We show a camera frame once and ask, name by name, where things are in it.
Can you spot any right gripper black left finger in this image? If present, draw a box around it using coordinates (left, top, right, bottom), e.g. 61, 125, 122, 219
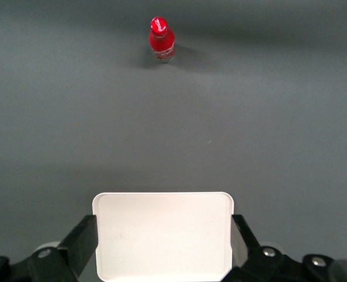
57, 214, 99, 282

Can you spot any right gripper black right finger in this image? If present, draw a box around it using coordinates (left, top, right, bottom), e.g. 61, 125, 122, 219
230, 214, 265, 270

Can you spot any red coke bottle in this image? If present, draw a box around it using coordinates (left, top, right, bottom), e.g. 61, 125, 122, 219
148, 16, 176, 63

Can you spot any white rectangular tray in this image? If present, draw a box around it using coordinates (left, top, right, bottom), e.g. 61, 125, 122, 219
92, 192, 236, 282

